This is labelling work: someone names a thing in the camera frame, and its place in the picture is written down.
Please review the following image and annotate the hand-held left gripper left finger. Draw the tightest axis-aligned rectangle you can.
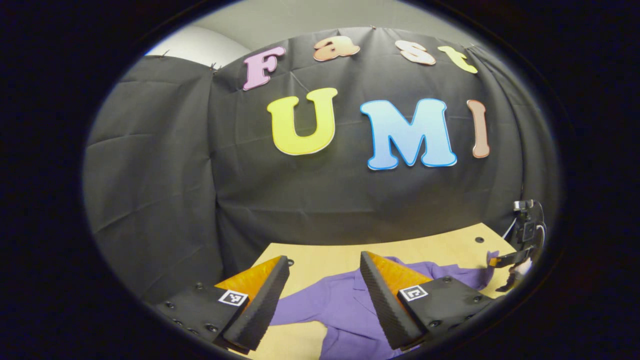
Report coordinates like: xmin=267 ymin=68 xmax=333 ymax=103
xmin=154 ymin=255 xmax=292 ymax=354

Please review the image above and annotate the purple button shirt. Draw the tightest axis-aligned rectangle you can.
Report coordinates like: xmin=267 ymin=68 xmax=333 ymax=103
xmin=270 ymin=250 xmax=501 ymax=360

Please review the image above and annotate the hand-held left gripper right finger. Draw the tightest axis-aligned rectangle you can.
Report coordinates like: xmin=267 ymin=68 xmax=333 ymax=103
xmin=359 ymin=250 xmax=497 ymax=352

